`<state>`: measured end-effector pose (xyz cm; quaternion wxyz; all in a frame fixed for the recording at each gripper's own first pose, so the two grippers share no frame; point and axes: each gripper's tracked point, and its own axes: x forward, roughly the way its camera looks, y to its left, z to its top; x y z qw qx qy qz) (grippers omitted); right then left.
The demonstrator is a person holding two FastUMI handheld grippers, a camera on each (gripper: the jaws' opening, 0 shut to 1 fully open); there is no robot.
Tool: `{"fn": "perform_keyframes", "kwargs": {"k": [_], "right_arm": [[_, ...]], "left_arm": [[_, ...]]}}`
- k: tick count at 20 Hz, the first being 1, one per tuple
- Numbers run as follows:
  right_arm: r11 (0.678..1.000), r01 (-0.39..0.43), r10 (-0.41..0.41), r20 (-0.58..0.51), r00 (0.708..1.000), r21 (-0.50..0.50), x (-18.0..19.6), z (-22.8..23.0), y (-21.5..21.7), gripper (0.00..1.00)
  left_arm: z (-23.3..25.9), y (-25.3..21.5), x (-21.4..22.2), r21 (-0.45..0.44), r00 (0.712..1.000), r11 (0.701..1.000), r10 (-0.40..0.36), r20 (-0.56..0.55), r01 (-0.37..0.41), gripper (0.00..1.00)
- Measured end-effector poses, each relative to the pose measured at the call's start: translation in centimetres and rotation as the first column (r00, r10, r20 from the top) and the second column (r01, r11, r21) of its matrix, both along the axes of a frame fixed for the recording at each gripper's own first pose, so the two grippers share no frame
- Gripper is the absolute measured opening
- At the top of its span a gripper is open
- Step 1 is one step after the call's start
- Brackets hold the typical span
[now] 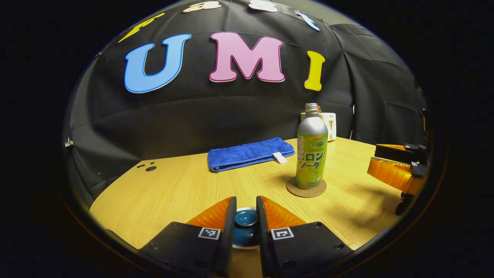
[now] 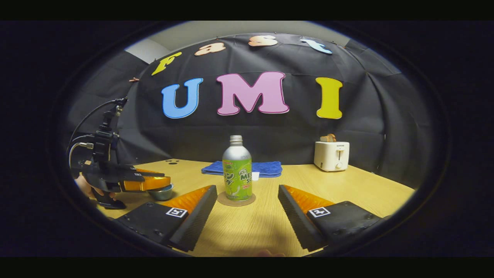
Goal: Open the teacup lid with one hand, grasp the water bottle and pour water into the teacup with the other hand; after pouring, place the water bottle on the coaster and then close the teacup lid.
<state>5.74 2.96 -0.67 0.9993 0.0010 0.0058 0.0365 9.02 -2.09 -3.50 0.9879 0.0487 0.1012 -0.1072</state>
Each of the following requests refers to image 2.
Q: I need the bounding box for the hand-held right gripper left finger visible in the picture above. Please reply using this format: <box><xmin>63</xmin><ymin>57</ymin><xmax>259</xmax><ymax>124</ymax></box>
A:
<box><xmin>116</xmin><ymin>185</ymin><xmax>218</xmax><ymax>252</ymax></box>

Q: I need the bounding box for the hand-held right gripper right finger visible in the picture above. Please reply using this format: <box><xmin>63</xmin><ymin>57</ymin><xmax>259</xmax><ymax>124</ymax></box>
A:
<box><xmin>278</xmin><ymin>185</ymin><xmax>390</xmax><ymax>251</ymax></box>

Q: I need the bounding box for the white teacup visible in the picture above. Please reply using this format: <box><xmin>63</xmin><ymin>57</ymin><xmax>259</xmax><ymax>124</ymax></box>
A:
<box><xmin>147</xmin><ymin>184</ymin><xmax>175</xmax><ymax>202</ymax></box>

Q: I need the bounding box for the round brown coaster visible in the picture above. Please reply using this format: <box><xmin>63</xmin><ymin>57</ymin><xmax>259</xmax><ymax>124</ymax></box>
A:
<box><xmin>217</xmin><ymin>191</ymin><xmax>256</xmax><ymax>207</ymax></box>

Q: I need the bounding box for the silver green water bottle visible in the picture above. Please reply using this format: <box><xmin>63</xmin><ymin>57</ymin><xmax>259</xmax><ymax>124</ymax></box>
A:
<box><xmin>222</xmin><ymin>135</ymin><xmax>253</xmax><ymax>202</ymax></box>

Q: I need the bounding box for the blue folded towel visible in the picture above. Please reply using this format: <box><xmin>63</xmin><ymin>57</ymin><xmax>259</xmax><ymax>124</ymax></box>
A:
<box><xmin>201</xmin><ymin>161</ymin><xmax>283</xmax><ymax>178</ymax></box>

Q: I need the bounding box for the white toaster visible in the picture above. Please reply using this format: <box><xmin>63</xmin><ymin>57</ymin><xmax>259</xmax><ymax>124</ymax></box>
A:
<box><xmin>313</xmin><ymin>141</ymin><xmax>350</xmax><ymax>172</ymax></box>

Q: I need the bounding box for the black backdrop cloth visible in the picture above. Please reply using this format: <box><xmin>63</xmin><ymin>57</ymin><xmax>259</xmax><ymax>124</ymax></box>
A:
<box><xmin>66</xmin><ymin>33</ymin><xmax>436</xmax><ymax>190</ymax></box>

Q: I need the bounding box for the grey cable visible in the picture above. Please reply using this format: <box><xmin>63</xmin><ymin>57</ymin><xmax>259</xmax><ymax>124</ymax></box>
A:
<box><xmin>68</xmin><ymin>142</ymin><xmax>94</xmax><ymax>168</ymax></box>

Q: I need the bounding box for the black cable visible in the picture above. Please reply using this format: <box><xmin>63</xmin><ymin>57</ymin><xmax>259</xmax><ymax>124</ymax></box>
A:
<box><xmin>69</xmin><ymin>100</ymin><xmax>118</xmax><ymax>155</ymax></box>

